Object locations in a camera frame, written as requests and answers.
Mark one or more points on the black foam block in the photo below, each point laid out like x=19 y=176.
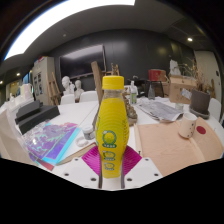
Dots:
x=28 y=109
x=40 y=119

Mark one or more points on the purple and teal paintings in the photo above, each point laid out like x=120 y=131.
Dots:
x=51 y=141

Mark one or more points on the white spotted mug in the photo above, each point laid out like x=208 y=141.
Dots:
x=187 y=126

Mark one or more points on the black wall screen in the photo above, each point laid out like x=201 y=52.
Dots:
x=81 y=61

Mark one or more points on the red box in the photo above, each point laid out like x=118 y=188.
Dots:
x=156 y=75

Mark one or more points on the newspaper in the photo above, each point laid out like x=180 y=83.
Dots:
x=160 y=110

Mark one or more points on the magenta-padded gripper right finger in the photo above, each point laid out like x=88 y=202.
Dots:
x=143 y=171

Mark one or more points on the white plaster bust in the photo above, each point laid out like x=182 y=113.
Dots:
x=67 y=85
x=78 y=89

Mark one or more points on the small white-lidded jar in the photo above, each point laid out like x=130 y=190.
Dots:
x=88 y=132

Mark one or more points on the clear spray bottle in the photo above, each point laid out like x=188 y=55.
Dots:
x=133 y=95

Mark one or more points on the wooden easel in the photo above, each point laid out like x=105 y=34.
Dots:
x=115 y=69
x=53 y=88

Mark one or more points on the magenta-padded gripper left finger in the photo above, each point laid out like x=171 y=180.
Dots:
x=77 y=171

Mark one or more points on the white tape roll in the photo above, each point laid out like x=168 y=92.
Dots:
x=77 y=141

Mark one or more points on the grey plant saucer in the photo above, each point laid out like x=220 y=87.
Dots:
x=200 y=115

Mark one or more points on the clear glass bottle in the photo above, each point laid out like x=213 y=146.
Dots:
x=151 y=93

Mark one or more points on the yellow drink bottle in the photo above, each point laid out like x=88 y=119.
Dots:
x=112 y=120

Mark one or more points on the white display cabinet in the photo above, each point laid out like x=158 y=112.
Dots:
x=43 y=78

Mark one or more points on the small pale cup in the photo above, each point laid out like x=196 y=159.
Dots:
x=179 y=107

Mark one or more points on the white chair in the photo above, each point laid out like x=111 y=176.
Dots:
x=67 y=99
x=215 y=108
x=88 y=96

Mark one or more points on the long white ceiling light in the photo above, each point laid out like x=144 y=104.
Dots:
x=50 y=23

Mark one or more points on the cardboard box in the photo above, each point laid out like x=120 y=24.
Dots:
x=180 y=88

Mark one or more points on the round ceiling spotlights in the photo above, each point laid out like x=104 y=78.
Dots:
x=189 y=39

